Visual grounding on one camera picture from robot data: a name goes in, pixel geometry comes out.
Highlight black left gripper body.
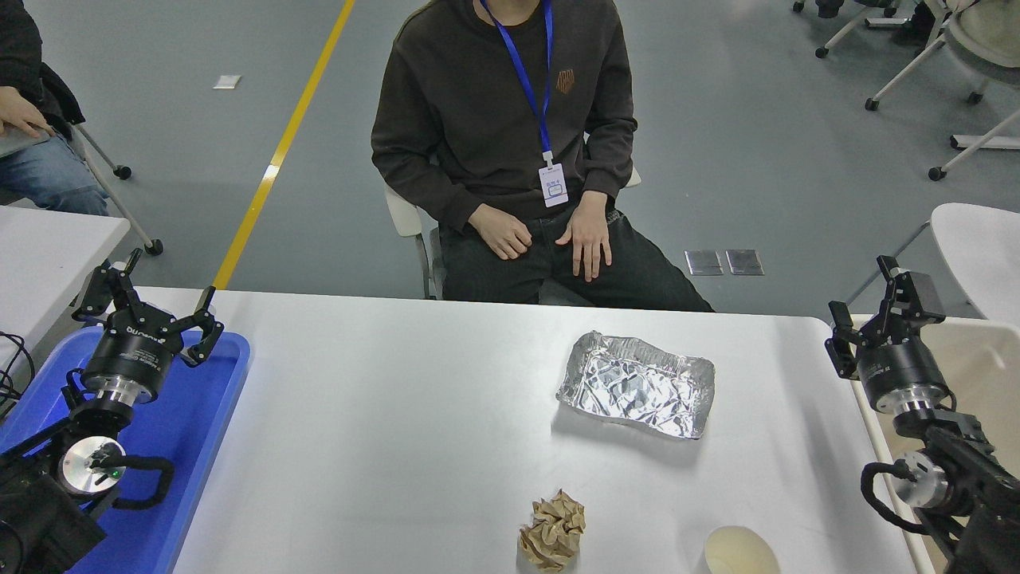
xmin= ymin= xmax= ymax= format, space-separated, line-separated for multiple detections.
xmin=82 ymin=307 xmax=186 ymax=397

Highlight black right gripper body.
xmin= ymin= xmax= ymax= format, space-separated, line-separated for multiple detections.
xmin=857 ymin=341 xmax=949 ymax=404

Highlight silver foil tray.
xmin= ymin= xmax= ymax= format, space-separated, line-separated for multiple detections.
xmin=555 ymin=331 xmax=716 ymax=441

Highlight white paper cup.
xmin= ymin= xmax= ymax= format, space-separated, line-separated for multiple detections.
xmin=703 ymin=525 xmax=782 ymax=574

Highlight person's left hand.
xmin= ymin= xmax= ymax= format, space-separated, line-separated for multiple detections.
xmin=0 ymin=86 xmax=55 ymax=139
xmin=555 ymin=190 xmax=613 ymax=282

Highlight person's right hand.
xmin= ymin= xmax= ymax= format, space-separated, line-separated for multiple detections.
xmin=469 ymin=203 xmax=533 ymax=261

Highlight grey wheeled chair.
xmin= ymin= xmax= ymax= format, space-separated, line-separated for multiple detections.
xmin=40 ymin=64 xmax=164 ymax=257

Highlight white round-seat chair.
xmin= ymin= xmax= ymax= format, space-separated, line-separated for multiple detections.
xmin=845 ymin=202 xmax=1020 ymax=328

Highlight large pale plastic bin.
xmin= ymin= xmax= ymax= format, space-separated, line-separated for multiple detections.
xmin=849 ymin=315 xmax=1020 ymax=574

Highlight blue plastic tray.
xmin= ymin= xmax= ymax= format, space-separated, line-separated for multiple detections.
xmin=0 ymin=325 xmax=253 ymax=574

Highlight white side table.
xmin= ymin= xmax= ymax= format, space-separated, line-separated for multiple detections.
xmin=0 ymin=206 xmax=131 ymax=368

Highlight person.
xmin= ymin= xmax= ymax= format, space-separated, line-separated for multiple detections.
xmin=0 ymin=0 xmax=110 ymax=216
xmin=371 ymin=0 xmax=716 ymax=313

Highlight white chair legs with wheel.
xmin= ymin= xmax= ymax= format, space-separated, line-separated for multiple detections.
xmin=928 ymin=108 xmax=1020 ymax=183

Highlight white grey office chair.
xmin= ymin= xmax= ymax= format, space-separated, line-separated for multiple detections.
xmin=384 ymin=166 xmax=642 ymax=302

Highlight white chair base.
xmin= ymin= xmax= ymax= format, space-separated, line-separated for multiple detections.
xmin=793 ymin=0 xmax=917 ymax=61

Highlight white chair beige seat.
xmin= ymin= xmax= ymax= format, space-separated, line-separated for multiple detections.
xmin=865 ymin=0 xmax=1020 ymax=112

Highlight white badge card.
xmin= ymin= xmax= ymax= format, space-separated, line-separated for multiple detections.
xmin=539 ymin=151 xmax=570 ymax=210

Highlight crumpled tan paper ball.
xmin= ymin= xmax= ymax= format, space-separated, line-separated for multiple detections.
xmin=518 ymin=489 xmax=587 ymax=573

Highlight black cable bundle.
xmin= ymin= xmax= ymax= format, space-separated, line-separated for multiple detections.
xmin=0 ymin=331 xmax=37 ymax=419

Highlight blue lanyard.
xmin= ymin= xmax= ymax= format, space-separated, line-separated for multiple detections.
xmin=481 ymin=0 xmax=555 ymax=168

